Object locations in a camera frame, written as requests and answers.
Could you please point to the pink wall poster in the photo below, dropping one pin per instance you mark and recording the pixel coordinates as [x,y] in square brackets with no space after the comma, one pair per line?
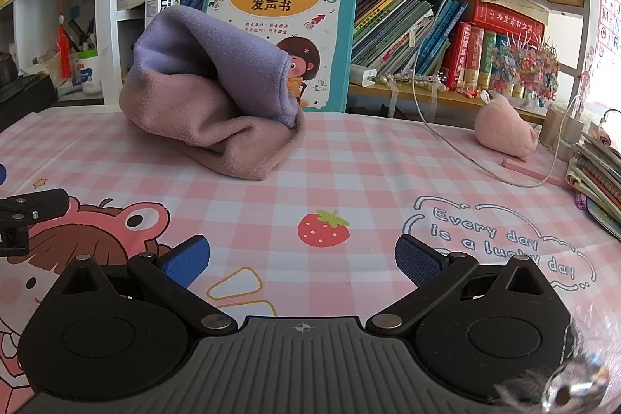
[606,6]

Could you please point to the black box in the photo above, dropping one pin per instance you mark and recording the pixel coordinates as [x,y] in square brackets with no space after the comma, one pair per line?
[26,94]

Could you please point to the stack of notebooks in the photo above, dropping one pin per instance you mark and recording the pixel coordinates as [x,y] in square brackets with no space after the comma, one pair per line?
[599,181]

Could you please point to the bunch of pens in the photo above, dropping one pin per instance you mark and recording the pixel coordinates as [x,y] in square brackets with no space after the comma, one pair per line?
[77,35]

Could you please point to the pink stick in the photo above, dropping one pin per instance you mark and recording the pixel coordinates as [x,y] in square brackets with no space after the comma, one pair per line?
[524,166]

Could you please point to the red thick book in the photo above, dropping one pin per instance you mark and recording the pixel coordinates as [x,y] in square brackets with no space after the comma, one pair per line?
[504,18]

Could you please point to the pink plush toy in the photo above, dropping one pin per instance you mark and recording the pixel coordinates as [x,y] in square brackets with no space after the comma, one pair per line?
[499,128]

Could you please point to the row of thick dictionaries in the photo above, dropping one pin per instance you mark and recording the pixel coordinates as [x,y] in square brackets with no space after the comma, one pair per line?
[458,55]

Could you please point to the pink checked table mat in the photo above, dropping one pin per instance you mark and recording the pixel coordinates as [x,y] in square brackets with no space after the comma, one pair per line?
[364,162]

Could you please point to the beige paper bag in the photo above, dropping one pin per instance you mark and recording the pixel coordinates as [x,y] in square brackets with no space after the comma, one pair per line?
[560,132]

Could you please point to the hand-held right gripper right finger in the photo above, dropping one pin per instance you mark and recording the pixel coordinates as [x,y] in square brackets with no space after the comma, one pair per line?
[417,259]

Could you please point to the white and orange box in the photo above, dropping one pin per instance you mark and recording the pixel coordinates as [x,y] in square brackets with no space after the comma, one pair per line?
[162,6]

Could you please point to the pearl strand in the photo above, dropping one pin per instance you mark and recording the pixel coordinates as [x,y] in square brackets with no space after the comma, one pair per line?
[412,80]

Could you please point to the white jar with green rim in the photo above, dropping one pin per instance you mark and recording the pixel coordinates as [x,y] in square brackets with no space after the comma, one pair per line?
[88,74]

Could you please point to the row of slim children's books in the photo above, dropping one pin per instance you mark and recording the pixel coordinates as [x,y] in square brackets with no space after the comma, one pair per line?
[393,35]

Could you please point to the colourful bead ornament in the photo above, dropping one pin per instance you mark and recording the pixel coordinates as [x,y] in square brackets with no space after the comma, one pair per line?
[526,65]

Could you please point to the red tassel ornament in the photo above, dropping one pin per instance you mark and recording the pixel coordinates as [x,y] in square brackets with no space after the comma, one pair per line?
[64,50]

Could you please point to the white charger plug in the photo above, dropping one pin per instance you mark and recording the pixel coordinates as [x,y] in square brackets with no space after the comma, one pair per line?
[363,74]

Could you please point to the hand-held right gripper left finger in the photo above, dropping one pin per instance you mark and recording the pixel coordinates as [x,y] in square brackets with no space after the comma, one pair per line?
[187,261]

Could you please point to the purple and pink sweater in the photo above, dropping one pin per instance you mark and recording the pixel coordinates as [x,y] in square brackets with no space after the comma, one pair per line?
[218,128]

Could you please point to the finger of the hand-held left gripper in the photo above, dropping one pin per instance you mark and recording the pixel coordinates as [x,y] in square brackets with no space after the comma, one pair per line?
[41,202]
[2,175]

